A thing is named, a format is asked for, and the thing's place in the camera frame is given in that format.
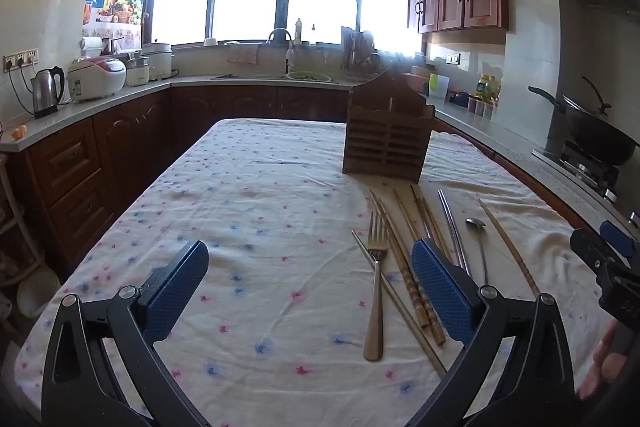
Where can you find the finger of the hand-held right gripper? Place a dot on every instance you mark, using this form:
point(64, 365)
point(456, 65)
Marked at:
point(617, 238)
point(590, 249)

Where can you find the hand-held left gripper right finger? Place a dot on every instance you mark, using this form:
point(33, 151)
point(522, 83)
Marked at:
point(445, 292)

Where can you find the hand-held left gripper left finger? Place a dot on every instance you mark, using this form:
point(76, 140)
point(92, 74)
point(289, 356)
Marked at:
point(175, 292)

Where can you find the carved wooden chopstick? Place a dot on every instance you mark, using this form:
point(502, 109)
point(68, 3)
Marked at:
point(404, 257)
point(395, 247)

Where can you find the metal fork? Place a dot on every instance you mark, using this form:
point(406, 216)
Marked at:
point(375, 307)

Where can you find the metal spoon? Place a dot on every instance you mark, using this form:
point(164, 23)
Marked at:
point(475, 223)

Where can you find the wooden utensil holder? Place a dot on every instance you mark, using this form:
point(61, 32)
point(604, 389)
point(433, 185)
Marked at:
point(385, 142)

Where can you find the person's right hand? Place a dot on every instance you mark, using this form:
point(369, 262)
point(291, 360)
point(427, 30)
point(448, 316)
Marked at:
point(595, 372)

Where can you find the gas stove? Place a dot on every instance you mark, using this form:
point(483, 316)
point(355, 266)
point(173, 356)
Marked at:
point(585, 172)

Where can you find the black wok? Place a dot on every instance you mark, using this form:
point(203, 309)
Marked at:
point(595, 132)

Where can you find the white floral tablecloth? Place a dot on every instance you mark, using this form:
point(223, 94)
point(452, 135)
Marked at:
point(260, 187)

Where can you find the white bucket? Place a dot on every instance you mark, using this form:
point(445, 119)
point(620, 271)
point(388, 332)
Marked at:
point(37, 294)

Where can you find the wooden base cabinets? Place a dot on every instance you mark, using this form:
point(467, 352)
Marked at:
point(125, 142)

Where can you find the spice jars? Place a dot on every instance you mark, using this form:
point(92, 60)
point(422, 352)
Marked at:
point(481, 107)

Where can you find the white storage rack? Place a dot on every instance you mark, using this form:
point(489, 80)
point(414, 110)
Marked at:
point(14, 212)

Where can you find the grey kitchen countertop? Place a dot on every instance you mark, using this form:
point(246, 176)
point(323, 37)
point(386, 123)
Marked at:
point(100, 99)

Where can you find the pink basin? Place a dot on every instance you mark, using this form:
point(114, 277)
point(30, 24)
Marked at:
point(415, 83)

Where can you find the small orange fruit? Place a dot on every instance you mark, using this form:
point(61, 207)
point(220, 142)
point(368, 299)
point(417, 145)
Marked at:
point(19, 133)

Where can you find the small steel cooker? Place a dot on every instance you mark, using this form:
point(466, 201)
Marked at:
point(137, 69)

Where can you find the white pink rice cooker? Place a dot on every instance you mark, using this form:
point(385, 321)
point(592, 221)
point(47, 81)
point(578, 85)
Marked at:
point(97, 79)

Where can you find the steel electric kettle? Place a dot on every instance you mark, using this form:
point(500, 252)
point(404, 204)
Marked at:
point(45, 92)

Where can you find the pink hanging towel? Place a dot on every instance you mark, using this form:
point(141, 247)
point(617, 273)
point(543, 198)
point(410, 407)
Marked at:
point(243, 55)

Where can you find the white bowl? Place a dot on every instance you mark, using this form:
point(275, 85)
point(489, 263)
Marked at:
point(210, 42)

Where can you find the green basin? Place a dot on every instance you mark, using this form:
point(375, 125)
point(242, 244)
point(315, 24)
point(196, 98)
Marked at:
point(307, 77)

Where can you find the dish rack with knives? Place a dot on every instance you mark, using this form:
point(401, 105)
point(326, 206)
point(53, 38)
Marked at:
point(357, 49)

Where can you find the paper towel roll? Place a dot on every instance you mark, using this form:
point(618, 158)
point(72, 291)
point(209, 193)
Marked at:
point(92, 47)

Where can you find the curved sink faucet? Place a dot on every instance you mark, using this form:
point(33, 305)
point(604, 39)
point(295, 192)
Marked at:
point(289, 52)

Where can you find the tall bottle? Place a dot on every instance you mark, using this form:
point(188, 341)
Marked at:
point(298, 32)

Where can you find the wall socket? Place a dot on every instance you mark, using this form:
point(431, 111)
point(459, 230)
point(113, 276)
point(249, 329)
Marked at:
point(452, 58)

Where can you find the wall socket strip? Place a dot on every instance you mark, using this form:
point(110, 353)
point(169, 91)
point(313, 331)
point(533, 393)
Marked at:
point(22, 59)

